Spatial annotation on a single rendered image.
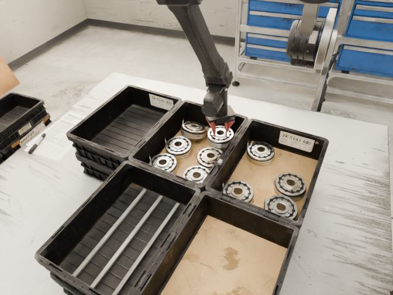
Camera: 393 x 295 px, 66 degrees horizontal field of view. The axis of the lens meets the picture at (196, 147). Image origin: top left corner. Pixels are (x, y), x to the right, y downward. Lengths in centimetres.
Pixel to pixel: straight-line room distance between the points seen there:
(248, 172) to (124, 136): 54
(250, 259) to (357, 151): 79
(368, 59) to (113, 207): 238
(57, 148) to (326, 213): 121
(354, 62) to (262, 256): 222
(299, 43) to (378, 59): 169
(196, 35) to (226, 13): 306
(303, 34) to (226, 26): 271
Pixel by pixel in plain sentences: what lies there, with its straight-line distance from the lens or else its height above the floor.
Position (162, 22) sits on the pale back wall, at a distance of 430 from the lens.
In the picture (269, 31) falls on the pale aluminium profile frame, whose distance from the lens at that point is 283.
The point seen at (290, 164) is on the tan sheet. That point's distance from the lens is 118.
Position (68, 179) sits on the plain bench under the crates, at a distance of 141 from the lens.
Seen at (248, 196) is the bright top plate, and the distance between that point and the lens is 102.
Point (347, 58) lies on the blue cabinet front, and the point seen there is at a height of 43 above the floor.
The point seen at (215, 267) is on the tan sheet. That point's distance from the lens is 92.
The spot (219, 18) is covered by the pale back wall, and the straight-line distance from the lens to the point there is 393.
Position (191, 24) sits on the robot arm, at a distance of 80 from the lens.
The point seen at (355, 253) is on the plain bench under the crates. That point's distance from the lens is 118.
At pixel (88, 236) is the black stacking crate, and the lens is 104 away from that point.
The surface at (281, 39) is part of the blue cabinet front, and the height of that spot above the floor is 52.
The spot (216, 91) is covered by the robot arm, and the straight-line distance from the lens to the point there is 101.
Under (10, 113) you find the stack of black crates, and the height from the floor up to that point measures 49.
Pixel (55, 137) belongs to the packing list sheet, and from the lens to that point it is 166.
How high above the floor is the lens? 166
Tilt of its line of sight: 43 degrees down
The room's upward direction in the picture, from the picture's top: 3 degrees counter-clockwise
